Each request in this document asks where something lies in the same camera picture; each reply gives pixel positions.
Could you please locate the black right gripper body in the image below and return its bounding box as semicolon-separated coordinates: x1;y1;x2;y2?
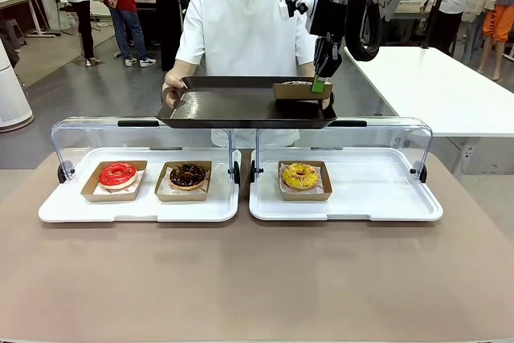
308;0;347;45

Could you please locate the cardboard box of purple donut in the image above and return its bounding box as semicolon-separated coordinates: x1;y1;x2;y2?
272;80;334;102

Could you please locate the dark brown serving tray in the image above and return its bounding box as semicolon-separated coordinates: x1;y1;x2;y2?
155;76;338;130

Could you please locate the red glazed donut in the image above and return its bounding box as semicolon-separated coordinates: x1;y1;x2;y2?
98;161;138;191
80;160;148;203

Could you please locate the person's right forearm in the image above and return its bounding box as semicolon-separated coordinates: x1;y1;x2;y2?
166;59;200;80

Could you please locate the person in white shirt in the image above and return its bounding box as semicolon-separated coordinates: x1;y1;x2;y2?
175;0;320;148

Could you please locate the yellow sprinkle donut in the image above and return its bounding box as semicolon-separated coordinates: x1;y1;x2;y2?
282;162;320;192

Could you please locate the paper liner under yellow donut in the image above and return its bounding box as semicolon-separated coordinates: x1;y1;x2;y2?
279;162;325;195

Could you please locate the yellow donut in box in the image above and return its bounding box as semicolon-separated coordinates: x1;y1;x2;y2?
277;160;333;202

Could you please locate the chocolate sprinkle donut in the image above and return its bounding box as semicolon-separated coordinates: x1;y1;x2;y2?
169;162;207;192

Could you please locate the chocolate donut in box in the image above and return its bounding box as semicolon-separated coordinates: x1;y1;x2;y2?
155;160;213;202

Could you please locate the paper liner under chocolate donut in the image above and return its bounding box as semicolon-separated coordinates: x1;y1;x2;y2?
159;164;212;196

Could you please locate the person's right hand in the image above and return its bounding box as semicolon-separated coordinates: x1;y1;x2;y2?
161;73;188;109

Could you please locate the clear display lid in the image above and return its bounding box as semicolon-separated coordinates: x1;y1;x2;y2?
51;116;242;186
251;116;434;184

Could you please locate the white side table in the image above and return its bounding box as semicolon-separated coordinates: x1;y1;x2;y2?
344;45;514;175

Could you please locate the black tripod pole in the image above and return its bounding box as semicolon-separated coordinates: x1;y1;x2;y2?
420;0;457;50

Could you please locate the mannequin in white shirt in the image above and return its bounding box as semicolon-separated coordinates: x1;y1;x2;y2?
421;0;485;59

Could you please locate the white display tray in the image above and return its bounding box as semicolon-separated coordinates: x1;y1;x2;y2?
248;148;443;223
39;148;241;223

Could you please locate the rack of dark clothes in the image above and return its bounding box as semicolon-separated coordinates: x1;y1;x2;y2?
154;0;194;71

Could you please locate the mannequin in orange shorts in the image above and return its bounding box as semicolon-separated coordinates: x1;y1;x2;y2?
475;0;514;81

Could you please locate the bystander in black trousers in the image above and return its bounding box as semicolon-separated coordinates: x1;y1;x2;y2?
54;0;104;67

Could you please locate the white air purifier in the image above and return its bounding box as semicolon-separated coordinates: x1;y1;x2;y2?
0;39;35;133

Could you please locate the grey stool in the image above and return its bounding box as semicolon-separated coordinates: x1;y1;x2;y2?
0;19;27;49

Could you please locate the right arm black cable bundle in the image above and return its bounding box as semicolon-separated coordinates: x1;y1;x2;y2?
345;0;381;59

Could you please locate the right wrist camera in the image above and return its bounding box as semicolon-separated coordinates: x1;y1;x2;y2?
278;0;308;21

